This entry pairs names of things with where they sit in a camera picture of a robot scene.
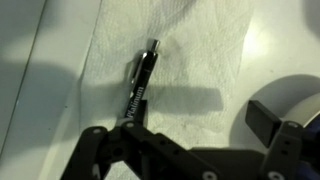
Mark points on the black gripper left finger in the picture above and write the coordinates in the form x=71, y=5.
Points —
x=100, y=150

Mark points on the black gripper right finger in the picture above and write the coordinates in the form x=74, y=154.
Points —
x=283, y=146

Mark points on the black ballpoint pen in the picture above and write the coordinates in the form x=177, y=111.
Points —
x=141, y=80

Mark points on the round white blue lunchbox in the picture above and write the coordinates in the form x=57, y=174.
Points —
x=293, y=96

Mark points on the white front-load washing machine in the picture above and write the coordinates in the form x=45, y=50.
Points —
x=50, y=43

